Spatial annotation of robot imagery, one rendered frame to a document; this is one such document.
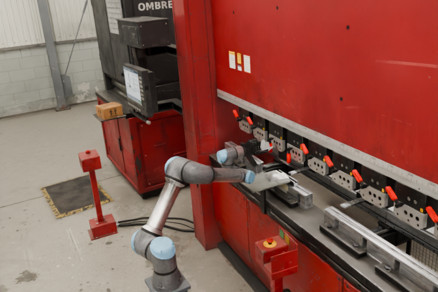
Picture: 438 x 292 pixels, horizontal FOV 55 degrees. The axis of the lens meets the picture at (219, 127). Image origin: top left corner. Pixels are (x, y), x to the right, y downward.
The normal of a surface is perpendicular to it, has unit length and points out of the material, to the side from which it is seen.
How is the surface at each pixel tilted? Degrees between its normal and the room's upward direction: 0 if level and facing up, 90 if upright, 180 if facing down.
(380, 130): 90
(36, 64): 90
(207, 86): 90
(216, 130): 90
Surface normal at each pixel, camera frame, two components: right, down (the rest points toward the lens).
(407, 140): -0.90, 0.20
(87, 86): 0.49, 0.25
